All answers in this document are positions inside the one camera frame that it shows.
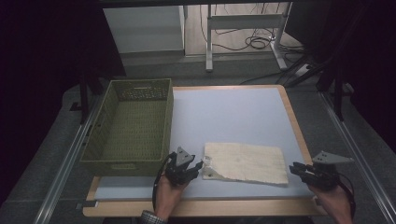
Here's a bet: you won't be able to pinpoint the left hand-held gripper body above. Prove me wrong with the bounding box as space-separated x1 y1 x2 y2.
164 147 196 187

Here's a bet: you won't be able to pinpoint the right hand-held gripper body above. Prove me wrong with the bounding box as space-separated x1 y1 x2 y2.
307 150 356 191

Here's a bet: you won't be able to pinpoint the cream cloth towel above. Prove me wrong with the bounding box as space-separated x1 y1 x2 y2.
202 142 290 187

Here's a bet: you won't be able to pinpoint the green plastic basket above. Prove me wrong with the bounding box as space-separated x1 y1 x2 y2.
78 77 175 177

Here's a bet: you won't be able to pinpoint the wooden table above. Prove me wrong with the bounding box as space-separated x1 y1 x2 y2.
81 84 332 218

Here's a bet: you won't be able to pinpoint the checked left sleeve cuff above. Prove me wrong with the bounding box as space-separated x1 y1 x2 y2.
139 210 168 224

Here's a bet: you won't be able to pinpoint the white table mat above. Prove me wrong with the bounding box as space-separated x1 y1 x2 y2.
93 87 316 202

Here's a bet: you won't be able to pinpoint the grey tape piece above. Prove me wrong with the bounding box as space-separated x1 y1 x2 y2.
76 200 99 210

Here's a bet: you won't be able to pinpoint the white power strip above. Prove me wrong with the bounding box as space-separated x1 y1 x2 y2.
293 63 313 77

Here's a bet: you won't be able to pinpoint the black stand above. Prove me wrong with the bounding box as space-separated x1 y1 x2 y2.
78 72 105 126

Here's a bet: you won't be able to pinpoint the dark curtain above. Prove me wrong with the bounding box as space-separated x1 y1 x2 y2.
0 0 127 206
284 0 396 155

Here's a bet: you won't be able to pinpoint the white cabinet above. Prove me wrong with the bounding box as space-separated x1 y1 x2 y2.
102 5 186 58

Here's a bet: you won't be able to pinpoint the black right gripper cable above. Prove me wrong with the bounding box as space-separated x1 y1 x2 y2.
336 173 357 219

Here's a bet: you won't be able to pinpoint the metal floor rail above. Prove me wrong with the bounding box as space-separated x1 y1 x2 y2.
319 91 396 224
32 92 105 224

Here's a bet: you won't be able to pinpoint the black floor cables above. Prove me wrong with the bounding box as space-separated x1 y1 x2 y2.
199 2 305 63

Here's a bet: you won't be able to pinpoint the white metal desk frame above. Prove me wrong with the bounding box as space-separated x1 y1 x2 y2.
205 2 294 74

